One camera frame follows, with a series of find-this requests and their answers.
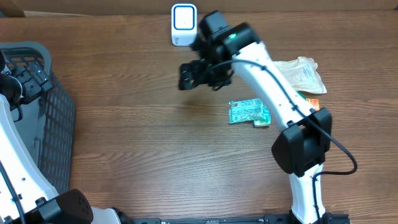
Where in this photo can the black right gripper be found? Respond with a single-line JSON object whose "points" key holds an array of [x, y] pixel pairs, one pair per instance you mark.
{"points": [[188, 80]]}

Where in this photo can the light green wipes packet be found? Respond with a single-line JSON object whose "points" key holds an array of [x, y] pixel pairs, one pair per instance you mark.
{"points": [[245, 110]]}

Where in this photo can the teal tissue pack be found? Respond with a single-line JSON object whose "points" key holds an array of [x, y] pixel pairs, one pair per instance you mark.
{"points": [[264, 120]]}

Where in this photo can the beige food pouch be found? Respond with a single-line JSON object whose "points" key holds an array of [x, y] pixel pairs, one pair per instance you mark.
{"points": [[302, 74]]}

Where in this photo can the orange tissue pack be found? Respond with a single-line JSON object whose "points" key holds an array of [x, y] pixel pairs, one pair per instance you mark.
{"points": [[314, 102]]}

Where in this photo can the green lidded white jar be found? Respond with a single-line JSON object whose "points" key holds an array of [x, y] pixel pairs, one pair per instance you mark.
{"points": [[302, 95]]}

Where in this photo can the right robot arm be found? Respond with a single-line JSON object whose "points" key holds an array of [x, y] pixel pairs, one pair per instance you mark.
{"points": [[304, 137]]}

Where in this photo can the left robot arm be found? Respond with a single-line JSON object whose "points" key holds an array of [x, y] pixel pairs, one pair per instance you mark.
{"points": [[28, 197]]}

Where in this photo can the white barcode scanner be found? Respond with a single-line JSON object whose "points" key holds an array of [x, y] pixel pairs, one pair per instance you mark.
{"points": [[183, 24]]}

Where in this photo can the grey plastic mesh basket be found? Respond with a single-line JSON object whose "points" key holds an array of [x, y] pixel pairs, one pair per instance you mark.
{"points": [[43, 111]]}

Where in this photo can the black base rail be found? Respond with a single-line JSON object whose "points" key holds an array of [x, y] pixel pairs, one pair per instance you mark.
{"points": [[266, 219]]}

